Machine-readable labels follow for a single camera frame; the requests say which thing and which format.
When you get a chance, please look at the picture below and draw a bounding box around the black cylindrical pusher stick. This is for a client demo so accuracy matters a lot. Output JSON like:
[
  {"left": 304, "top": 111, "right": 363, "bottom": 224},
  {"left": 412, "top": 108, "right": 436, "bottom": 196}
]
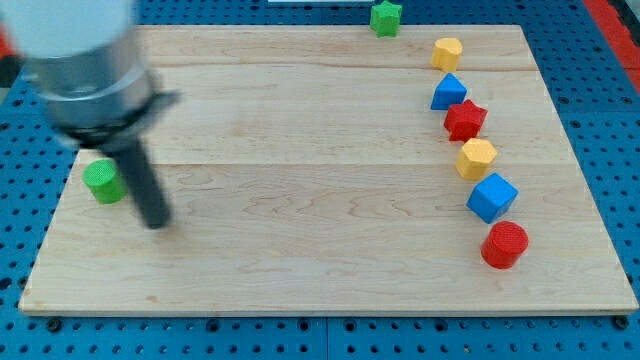
[{"left": 109, "top": 139, "right": 171, "bottom": 229}]

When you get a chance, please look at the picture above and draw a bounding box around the green cylinder block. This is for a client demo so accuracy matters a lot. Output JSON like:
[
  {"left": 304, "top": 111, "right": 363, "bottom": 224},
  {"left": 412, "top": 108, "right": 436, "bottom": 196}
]
[{"left": 82, "top": 159, "right": 127, "bottom": 204}]

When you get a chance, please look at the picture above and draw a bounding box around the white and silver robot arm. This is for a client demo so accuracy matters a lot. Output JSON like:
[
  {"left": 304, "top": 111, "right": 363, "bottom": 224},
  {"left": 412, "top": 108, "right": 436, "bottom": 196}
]
[{"left": 1, "top": 0, "right": 179, "bottom": 229}]

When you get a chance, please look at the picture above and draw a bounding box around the wooden board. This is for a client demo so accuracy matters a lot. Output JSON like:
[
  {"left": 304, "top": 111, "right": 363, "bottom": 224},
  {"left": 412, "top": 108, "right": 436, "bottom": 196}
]
[{"left": 19, "top": 25, "right": 638, "bottom": 317}]

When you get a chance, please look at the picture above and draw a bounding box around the green star block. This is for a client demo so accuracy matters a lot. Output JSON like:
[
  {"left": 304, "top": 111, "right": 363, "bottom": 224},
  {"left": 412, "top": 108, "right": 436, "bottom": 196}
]
[{"left": 369, "top": 0, "right": 403, "bottom": 38}]

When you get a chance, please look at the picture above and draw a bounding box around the blue triangle block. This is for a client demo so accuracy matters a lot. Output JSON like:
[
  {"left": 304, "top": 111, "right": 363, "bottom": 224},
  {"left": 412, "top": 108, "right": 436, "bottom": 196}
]
[{"left": 430, "top": 73, "right": 468, "bottom": 111}]

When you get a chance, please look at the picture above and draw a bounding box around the red star block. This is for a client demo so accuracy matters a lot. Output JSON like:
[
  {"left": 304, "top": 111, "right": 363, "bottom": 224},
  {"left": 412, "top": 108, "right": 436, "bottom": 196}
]
[{"left": 444, "top": 99, "right": 488, "bottom": 142}]

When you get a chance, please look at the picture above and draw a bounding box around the yellow heart block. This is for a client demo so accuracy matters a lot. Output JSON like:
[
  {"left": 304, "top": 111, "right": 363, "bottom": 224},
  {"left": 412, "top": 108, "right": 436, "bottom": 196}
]
[{"left": 430, "top": 38, "right": 463, "bottom": 72}]

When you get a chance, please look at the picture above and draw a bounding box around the yellow hexagon block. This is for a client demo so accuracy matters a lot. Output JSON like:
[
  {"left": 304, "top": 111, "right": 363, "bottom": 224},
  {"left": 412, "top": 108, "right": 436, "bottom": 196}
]
[{"left": 455, "top": 138, "right": 498, "bottom": 180}]

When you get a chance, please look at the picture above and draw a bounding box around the blue cube block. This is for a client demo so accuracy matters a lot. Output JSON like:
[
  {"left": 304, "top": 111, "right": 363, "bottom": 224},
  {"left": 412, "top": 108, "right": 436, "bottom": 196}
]
[{"left": 466, "top": 173, "right": 519, "bottom": 224}]

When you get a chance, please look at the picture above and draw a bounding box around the red cylinder block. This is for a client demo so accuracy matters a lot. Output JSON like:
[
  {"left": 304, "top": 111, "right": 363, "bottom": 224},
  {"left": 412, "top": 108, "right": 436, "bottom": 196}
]
[{"left": 481, "top": 221, "right": 529, "bottom": 269}]

